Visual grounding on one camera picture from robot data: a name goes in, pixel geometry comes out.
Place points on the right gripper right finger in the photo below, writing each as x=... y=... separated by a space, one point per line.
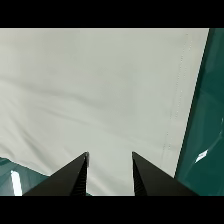
x=151 y=182

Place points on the white shirt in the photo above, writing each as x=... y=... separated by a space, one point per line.
x=100 y=96

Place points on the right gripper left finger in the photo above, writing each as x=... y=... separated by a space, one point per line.
x=71 y=181

